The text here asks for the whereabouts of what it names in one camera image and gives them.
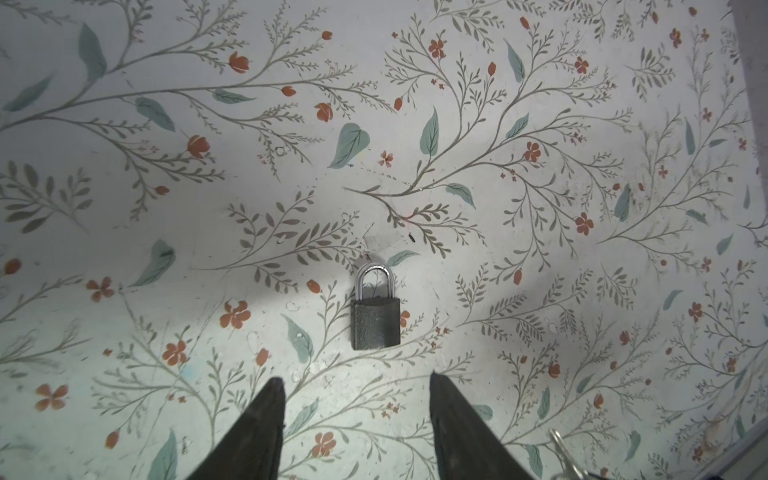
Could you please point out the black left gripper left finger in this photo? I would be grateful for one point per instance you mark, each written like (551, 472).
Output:
(252, 448)

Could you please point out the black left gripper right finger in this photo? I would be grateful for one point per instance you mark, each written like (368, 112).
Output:
(465, 447)

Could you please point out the black padlock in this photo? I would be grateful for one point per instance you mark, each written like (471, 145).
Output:
(375, 321)

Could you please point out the silver key with ring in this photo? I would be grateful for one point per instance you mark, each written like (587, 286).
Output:
(571, 470)

